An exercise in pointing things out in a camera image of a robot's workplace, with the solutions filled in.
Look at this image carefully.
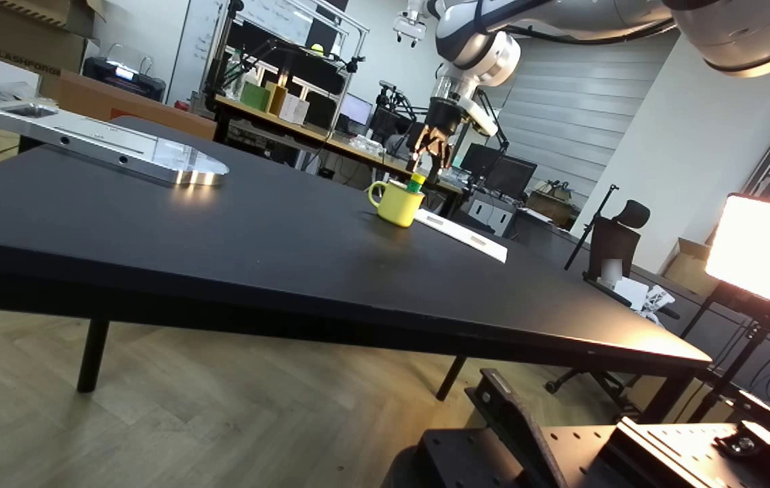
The black shelf rack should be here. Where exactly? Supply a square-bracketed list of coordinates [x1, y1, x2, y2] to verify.
[220, 0, 372, 103]

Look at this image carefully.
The black office chair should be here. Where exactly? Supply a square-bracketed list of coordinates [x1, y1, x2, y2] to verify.
[541, 197, 678, 401]

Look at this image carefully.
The yellow mug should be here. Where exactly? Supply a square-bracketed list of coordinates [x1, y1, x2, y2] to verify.
[365, 176, 426, 231]

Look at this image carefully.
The bright light panel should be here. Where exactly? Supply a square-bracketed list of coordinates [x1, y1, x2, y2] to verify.
[701, 191, 770, 321]

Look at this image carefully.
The brown wooden cabinet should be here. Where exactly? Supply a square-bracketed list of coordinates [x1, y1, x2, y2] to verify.
[38, 73, 223, 144]

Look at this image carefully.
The black printer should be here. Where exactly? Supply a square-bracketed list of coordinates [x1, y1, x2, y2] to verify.
[80, 53, 167, 103]

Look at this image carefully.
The black camera mount hardware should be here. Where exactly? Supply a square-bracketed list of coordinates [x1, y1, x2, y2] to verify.
[415, 365, 770, 488]

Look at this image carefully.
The wooden workbench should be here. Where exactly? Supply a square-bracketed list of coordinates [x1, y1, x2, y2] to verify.
[208, 91, 472, 216]

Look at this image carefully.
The green box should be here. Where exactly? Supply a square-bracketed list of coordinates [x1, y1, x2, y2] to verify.
[238, 77, 274, 114]

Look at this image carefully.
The black computer monitor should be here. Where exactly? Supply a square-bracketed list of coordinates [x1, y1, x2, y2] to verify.
[457, 141, 540, 202]

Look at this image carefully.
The white ceiling mounted device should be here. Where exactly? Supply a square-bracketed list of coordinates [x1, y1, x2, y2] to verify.
[391, 0, 430, 49]

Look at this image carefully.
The black light stand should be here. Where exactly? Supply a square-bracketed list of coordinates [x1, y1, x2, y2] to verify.
[678, 281, 770, 424]

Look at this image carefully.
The small computer monitor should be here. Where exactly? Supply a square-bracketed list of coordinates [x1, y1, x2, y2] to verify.
[339, 90, 376, 130]

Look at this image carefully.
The black table leg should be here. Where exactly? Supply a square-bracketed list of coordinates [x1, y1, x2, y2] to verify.
[433, 351, 468, 404]
[75, 315, 113, 396]

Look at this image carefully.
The cardboard box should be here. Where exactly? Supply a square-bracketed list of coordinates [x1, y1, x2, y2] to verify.
[0, 0, 109, 76]

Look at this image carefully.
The white object on chair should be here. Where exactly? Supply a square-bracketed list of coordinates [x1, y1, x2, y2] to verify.
[594, 256, 678, 317]

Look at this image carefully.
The green yellow marker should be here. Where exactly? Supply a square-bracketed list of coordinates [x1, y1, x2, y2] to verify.
[403, 164, 427, 197]

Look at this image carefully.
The white equipment box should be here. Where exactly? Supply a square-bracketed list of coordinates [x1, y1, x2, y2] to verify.
[467, 194, 520, 239]

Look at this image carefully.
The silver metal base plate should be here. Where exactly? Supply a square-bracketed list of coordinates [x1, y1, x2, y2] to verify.
[0, 98, 231, 191]

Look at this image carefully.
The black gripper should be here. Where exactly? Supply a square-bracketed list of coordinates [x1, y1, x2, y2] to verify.
[411, 94, 463, 176]

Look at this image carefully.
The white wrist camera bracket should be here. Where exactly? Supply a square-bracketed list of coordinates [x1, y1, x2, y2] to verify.
[467, 86, 507, 141]

